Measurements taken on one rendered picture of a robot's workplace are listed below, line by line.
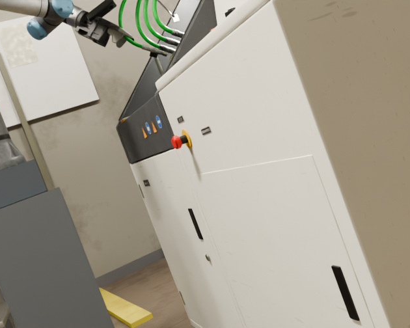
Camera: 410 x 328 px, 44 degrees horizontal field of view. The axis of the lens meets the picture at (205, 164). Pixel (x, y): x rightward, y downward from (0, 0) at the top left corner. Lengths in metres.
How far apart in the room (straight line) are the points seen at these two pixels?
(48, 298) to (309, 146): 0.94
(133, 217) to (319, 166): 3.30
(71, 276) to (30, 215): 0.21
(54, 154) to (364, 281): 3.31
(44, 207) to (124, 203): 2.57
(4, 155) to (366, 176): 1.05
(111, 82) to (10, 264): 2.83
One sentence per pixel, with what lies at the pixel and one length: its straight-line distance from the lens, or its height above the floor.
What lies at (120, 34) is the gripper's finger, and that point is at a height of 1.24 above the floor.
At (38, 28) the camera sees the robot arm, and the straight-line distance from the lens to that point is 1.95.
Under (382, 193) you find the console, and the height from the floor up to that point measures 0.60.
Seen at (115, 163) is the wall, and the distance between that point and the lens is 4.07.
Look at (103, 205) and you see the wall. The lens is 4.02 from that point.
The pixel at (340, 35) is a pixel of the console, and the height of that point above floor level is 0.86.
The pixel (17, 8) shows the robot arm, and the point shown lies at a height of 1.38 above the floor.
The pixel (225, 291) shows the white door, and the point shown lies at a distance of 1.58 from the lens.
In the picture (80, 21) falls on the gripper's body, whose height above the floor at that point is 1.34.
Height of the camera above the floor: 0.79
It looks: 3 degrees down
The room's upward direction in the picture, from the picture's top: 21 degrees counter-clockwise
